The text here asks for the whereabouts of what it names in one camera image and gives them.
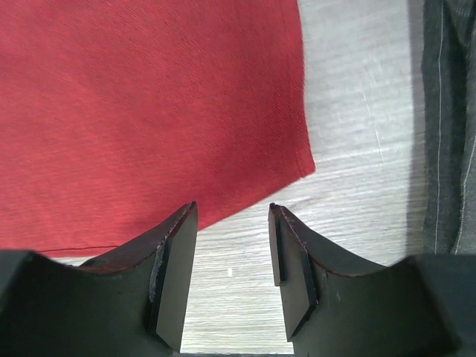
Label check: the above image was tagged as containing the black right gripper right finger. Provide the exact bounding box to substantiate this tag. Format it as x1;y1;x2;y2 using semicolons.
268;204;475;356

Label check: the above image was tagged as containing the red cloth napkin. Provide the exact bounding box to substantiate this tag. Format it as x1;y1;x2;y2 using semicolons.
1;1;315;257

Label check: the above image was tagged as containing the dark striped button shirt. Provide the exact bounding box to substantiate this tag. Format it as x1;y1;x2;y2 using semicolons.
421;1;475;254

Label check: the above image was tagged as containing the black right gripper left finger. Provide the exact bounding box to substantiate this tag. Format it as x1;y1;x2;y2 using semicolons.
1;203;198;356

